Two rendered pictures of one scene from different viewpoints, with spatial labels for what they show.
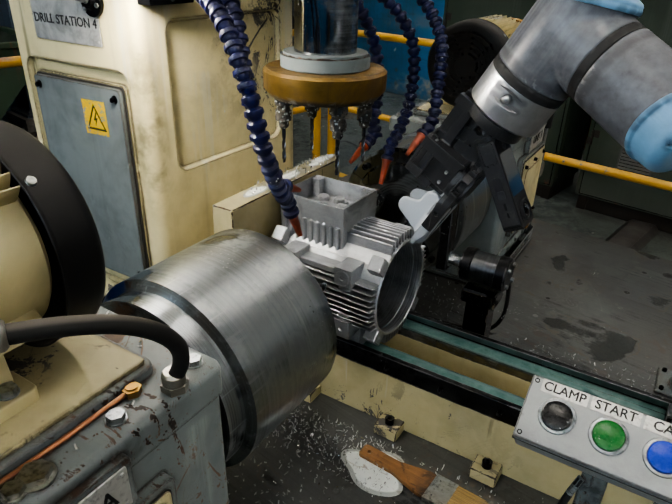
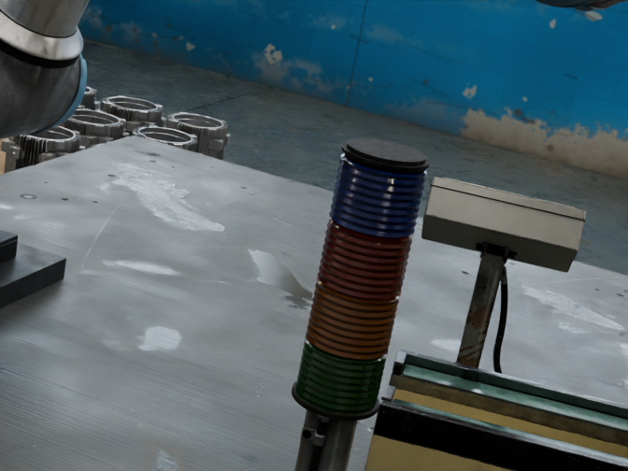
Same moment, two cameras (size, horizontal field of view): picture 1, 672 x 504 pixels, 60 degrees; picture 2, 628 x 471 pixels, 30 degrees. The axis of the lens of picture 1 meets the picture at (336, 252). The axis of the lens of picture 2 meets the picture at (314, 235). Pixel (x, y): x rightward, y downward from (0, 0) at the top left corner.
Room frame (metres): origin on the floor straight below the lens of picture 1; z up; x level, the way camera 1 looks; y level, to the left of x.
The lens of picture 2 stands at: (1.53, -0.97, 1.40)
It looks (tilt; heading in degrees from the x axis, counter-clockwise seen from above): 18 degrees down; 157
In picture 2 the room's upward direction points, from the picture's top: 11 degrees clockwise
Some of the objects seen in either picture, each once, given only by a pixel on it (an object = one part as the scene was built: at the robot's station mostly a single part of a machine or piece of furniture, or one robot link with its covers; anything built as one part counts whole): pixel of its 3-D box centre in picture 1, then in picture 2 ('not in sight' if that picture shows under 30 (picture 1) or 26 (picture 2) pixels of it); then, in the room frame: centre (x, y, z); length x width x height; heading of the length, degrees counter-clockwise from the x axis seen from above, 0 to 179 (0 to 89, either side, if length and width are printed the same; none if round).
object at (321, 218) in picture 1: (328, 211); not in sight; (0.87, 0.01, 1.11); 0.12 x 0.11 x 0.07; 57
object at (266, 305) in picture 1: (186, 367); not in sight; (0.55, 0.17, 1.04); 0.37 x 0.25 x 0.25; 149
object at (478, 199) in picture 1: (425, 193); not in sight; (1.14, -0.18, 1.04); 0.41 x 0.25 x 0.25; 149
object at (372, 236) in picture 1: (347, 269); not in sight; (0.85, -0.02, 1.01); 0.20 x 0.19 x 0.19; 57
